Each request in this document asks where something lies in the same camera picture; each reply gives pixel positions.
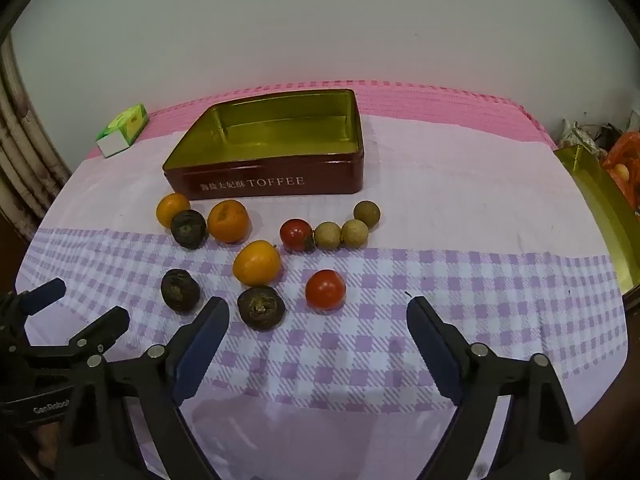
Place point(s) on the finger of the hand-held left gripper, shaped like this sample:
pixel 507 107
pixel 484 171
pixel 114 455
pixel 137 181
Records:
pixel 45 294
pixel 102 327

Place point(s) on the person's left forearm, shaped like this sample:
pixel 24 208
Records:
pixel 47 442

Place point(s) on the red gold tin box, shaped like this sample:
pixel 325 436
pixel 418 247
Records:
pixel 280 185

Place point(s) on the blemished orange tangerine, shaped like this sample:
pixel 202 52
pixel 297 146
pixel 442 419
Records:
pixel 228 221

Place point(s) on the green white paper box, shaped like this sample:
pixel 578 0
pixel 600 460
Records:
pixel 125 127

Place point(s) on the white crumpled wrapper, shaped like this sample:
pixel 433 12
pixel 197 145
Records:
pixel 575 135

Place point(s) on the red cherry tomato with stem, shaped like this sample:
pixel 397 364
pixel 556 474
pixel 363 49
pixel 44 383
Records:
pixel 295 233

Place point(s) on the dark greenish longan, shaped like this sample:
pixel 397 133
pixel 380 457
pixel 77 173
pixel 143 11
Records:
pixel 367 213

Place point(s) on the orange plastic bag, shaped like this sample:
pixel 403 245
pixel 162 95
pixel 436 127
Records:
pixel 625 155

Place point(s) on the round orange tangerine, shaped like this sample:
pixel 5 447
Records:
pixel 169 208

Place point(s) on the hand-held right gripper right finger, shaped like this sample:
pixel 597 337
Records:
pixel 435 350

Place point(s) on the gold tin lid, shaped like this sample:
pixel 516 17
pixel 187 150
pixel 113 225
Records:
pixel 600 195

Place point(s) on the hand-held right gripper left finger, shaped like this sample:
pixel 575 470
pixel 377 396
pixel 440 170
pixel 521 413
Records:
pixel 200 350

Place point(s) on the bamboo furniture frame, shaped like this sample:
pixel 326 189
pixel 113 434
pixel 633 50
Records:
pixel 20 160

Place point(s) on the smooth oval orange tangerine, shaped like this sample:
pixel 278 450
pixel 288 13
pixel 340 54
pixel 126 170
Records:
pixel 256 261

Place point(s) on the tan longan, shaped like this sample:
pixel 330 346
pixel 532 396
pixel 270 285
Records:
pixel 354 233
pixel 327 235

